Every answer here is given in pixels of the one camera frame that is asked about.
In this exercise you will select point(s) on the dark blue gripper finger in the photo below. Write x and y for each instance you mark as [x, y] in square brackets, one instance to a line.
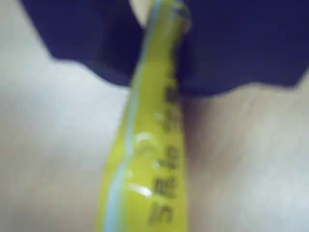
[241, 46]
[84, 36]

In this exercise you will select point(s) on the yellow instant coffee stick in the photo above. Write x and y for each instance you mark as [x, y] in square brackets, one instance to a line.
[149, 135]

